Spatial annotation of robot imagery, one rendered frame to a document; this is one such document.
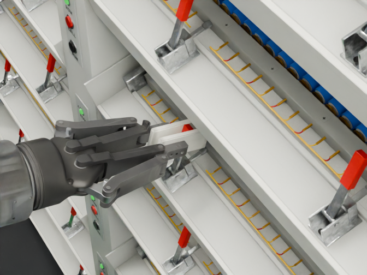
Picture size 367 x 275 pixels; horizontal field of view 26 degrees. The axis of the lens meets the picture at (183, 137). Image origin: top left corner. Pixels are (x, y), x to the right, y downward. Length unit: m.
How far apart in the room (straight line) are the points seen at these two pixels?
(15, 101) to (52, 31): 0.51
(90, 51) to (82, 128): 0.16
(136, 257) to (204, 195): 0.46
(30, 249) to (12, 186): 1.32
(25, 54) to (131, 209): 0.42
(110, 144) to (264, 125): 0.21
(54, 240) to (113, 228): 0.64
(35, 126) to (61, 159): 0.81
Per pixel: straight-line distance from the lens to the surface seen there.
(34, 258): 2.12
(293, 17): 0.61
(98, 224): 1.39
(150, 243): 1.21
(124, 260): 1.43
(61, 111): 1.40
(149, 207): 1.24
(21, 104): 1.72
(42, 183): 0.84
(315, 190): 0.75
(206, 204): 0.99
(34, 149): 0.85
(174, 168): 0.99
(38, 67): 1.48
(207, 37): 0.88
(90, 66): 1.08
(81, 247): 1.71
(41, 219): 2.02
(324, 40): 0.59
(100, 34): 1.05
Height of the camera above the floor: 1.71
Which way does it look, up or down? 47 degrees down
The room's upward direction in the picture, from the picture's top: straight up
